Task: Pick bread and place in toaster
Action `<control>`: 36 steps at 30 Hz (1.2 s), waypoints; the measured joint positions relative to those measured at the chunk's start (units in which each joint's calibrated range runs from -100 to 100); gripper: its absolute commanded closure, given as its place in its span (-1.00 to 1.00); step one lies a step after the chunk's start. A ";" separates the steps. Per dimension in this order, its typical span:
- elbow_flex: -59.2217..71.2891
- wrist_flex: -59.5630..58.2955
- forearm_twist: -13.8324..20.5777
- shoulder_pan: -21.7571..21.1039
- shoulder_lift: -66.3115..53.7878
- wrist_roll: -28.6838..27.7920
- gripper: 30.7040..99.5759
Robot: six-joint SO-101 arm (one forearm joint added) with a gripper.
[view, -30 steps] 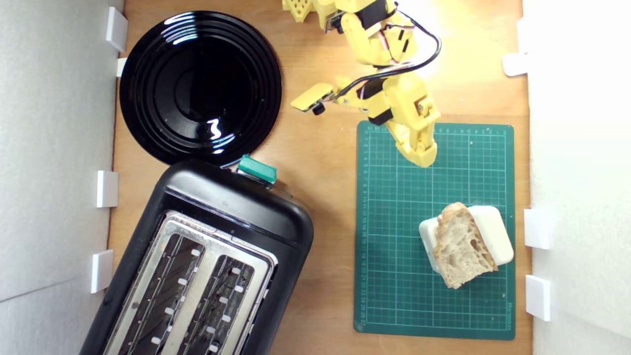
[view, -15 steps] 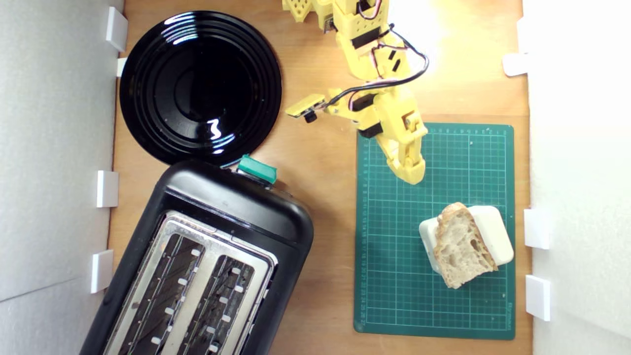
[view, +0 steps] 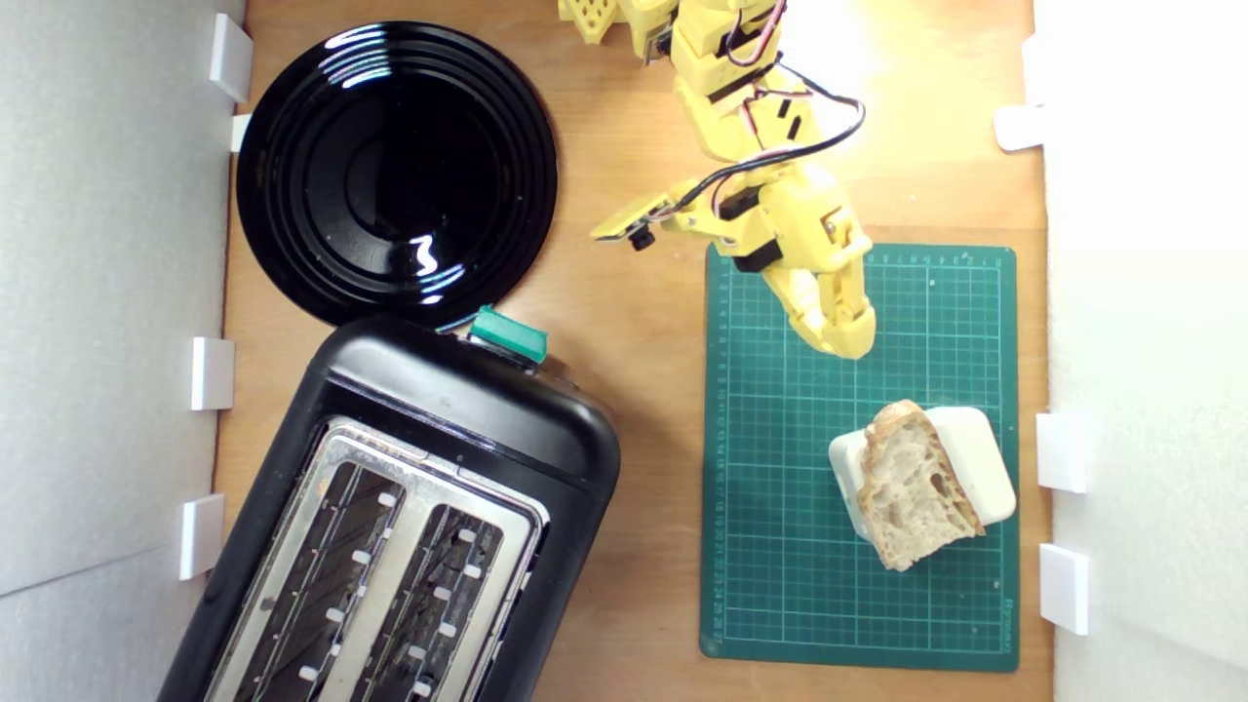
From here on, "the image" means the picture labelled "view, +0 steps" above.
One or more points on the black plate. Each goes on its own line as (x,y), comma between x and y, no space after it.
(370,175)

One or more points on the brown bread slice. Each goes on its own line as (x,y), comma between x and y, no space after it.
(912,487)

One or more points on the green toaster lever knob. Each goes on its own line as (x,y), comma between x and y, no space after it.
(507,334)

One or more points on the black two-slot toaster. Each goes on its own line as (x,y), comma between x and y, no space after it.
(439,409)

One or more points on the white wall clip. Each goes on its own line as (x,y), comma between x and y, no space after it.
(1063,589)
(1061,452)
(202,536)
(1019,127)
(231,57)
(240,132)
(213,373)

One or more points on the white block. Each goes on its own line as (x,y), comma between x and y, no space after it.
(980,458)

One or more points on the green cutting mat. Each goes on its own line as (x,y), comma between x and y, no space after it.
(780,487)

